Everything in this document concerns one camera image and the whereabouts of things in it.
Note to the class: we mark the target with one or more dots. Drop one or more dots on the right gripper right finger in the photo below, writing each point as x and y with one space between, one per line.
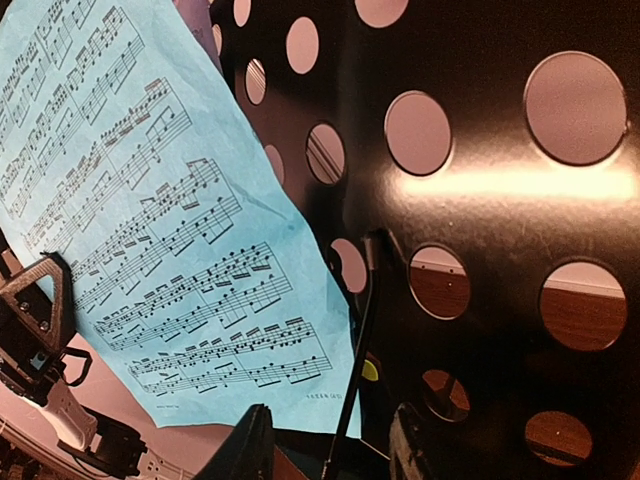
411 455

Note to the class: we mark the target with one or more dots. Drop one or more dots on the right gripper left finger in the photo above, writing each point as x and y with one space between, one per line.
248 451

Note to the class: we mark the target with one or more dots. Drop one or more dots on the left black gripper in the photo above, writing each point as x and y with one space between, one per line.
37 324

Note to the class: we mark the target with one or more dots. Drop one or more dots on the cyan paper sheet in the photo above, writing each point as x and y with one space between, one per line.
195 277

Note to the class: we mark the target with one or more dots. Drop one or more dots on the black perforated music stand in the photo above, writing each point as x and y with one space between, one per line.
419 128

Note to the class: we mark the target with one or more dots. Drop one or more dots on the lilac sheet music paper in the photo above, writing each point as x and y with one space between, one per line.
196 15

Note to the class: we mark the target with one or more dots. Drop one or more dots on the green bowl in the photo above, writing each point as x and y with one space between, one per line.
370 371

